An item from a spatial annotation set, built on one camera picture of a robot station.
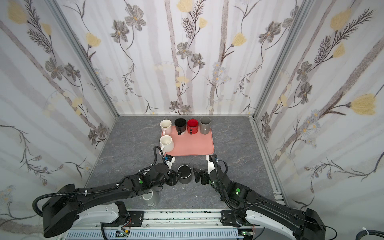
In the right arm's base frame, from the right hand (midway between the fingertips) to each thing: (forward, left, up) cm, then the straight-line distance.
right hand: (197, 165), depth 75 cm
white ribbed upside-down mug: (+21, +20, -16) cm, 33 cm away
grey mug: (+33, -5, -8) cm, 34 cm away
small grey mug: (-15, +22, -8) cm, 28 cm away
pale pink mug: (+32, +22, -10) cm, 40 cm away
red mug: (+36, +3, -14) cm, 39 cm away
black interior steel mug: (-3, +6, -8) cm, 10 cm away
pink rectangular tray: (+21, +6, -16) cm, 27 cm away
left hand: (-1, +10, -8) cm, 13 cm away
